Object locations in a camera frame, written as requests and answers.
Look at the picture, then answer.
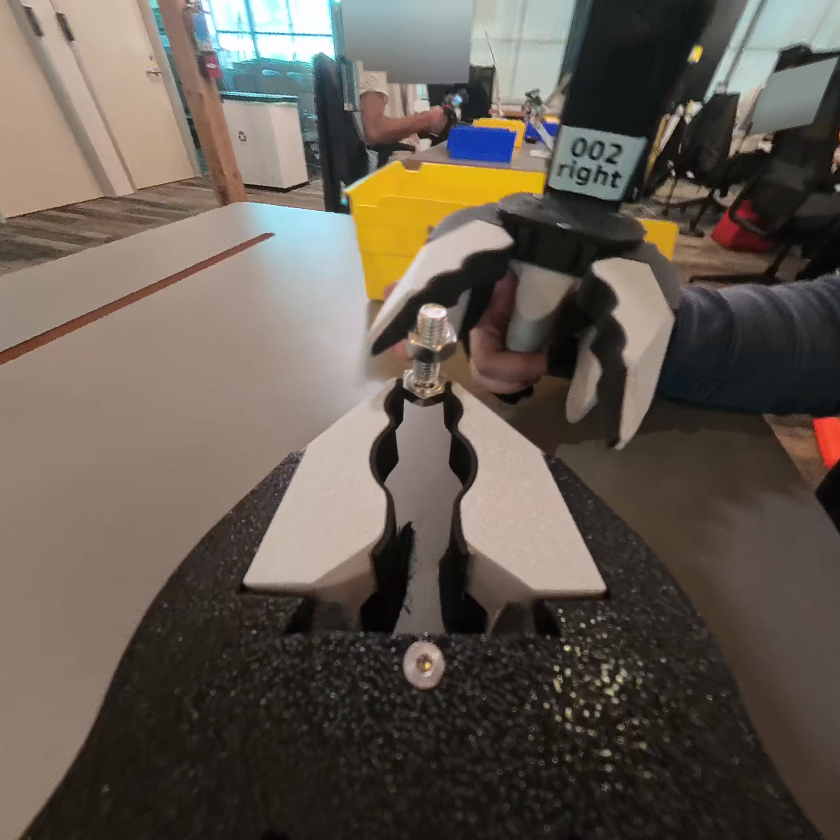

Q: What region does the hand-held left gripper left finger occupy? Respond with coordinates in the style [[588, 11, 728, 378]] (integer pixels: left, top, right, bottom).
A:
[[243, 379, 403, 634]]

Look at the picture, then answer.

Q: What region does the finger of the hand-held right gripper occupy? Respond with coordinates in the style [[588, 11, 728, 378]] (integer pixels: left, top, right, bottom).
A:
[[564, 241, 683, 452], [364, 203, 516, 358]]

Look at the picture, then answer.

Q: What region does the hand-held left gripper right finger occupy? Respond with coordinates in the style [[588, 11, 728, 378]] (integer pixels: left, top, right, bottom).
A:
[[443, 381, 608, 634]]

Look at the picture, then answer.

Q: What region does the yellow plastic bin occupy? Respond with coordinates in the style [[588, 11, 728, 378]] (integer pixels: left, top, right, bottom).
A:
[[344, 159, 679, 303], [472, 117, 526, 148]]

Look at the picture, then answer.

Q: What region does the steel hex bolt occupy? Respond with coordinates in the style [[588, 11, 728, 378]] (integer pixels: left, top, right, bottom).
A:
[[402, 304, 454, 409]]

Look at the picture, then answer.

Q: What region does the steel hex nut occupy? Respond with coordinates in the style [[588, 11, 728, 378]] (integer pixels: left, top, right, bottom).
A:
[[406, 328, 459, 360]]

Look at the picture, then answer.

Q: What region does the person's right forearm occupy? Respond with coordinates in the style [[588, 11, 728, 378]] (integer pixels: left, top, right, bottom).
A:
[[656, 272, 840, 417]]

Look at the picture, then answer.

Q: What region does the person's right hand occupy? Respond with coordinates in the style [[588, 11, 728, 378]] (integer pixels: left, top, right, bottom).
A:
[[469, 272, 551, 396]]

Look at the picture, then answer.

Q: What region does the wooden desk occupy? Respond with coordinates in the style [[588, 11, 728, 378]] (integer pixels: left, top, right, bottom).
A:
[[400, 134, 559, 174]]

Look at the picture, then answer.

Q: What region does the blue plastic bin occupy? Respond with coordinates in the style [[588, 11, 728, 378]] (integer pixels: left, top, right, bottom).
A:
[[448, 123, 517, 164]]

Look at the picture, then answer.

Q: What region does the red bag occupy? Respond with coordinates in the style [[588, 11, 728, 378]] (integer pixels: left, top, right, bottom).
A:
[[710, 200, 775, 253]]

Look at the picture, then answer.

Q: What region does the black high back chair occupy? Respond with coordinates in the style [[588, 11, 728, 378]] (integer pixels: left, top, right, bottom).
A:
[[313, 52, 368, 214]]

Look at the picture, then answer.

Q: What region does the black mesh office chair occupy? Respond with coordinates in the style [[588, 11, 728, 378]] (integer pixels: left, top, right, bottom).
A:
[[689, 46, 840, 286]]

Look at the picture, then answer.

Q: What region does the white recycling cabinet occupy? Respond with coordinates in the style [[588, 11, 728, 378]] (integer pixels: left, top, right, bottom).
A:
[[220, 92, 309, 191]]

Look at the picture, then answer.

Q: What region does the wooden column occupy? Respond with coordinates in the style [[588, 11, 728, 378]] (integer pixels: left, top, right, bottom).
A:
[[156, 0, 248, 206]]

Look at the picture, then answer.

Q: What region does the red fire extinguisher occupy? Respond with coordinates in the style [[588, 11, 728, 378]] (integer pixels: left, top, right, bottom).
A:
[[185, 3, 225, 81]]

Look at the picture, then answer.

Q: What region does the white door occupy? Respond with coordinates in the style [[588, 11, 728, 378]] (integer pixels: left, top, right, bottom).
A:
[[49, 0, 201, 191], [0, 0, 135, 217]]

